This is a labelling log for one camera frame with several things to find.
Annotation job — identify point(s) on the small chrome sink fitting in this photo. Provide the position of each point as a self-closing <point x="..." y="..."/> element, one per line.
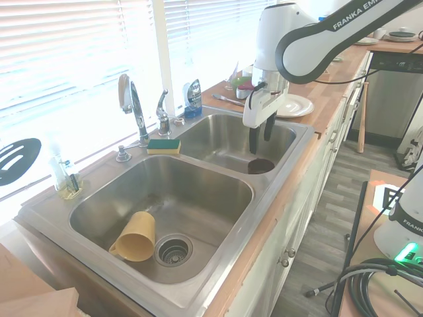
<point x="179" y="121"/>

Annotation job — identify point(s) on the stack of white plates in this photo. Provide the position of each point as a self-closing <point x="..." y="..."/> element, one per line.
<point x="400" y="37"/>

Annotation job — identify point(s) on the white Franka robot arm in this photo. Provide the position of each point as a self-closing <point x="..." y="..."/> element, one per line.
<point x="297" y="49"/>

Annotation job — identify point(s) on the green bowl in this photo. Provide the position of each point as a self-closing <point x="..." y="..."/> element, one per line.
<point x="239" y="81"/>

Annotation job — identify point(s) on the clear stemmed glass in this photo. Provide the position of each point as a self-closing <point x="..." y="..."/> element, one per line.
<point x="230" y="77"/>

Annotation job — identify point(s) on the wide window blind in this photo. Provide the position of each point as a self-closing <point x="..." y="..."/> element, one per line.
<point x="66" y="66"/>

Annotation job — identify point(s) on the chrome sink hole cap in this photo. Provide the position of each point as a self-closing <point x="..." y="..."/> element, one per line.
<point x="123" y="154"/>

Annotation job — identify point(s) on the stainless steel dishwasher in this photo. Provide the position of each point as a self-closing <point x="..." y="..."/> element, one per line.
<point x="380" y="99"/>

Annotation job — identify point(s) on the stainless steel double sink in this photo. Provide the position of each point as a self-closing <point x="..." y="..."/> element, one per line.
<point x="185" y="198"/>

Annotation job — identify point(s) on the black slotted oval paddle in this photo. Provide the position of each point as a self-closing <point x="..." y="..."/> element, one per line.
<point x="28" y="147"/>

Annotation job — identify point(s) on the round metal cabinet knob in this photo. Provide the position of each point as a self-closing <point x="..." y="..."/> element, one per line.
<point x="292" y="252"/>
<point x="284" y="263"/>

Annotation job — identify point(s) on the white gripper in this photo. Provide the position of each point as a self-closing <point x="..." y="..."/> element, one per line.
<point x="261" y="109"/>

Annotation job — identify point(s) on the white mug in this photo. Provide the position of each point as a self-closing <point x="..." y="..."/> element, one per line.
<point x="379" y="33"/>

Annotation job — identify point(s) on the yellow and green sponge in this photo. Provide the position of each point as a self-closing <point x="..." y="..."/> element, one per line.
<point x="163" y="145"/>

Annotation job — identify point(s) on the white base cabinet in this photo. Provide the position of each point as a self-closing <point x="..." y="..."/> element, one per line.
<point x="297" y="214"/>

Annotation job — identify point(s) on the clear soap bottle yellow liquid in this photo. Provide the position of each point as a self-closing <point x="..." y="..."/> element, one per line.
<point x="66" y="178"/>

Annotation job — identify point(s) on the chrome faucet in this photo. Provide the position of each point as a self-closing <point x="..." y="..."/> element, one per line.
<point x="137" y="109"/>

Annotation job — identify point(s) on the Dawn dish soap bottle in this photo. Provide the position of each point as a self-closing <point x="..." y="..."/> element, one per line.
<point x="192" y="95"/>

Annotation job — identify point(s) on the cardboard box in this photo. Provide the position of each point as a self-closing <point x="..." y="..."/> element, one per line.
<point x="29" y="290"/>

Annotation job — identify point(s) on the narrow window blind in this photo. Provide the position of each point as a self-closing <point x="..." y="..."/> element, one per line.
<point x="205" y="39"/>

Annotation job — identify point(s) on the steel sink drain strainer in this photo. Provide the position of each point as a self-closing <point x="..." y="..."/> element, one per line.
<point x="174" y="250"/>

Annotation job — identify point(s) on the black metal stand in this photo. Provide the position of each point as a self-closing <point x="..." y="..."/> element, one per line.
<point x="355" y="231"/>

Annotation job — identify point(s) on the white fiducial marker sheet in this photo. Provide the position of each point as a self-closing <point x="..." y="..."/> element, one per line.
<point x="383" y="195"/>

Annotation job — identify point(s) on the flat white plate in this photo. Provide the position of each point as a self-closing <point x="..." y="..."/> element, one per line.
<point x="367" y="41"/>

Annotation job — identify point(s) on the large white plate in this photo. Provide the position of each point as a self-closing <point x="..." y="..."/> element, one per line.
<point x="295" y="106"/>

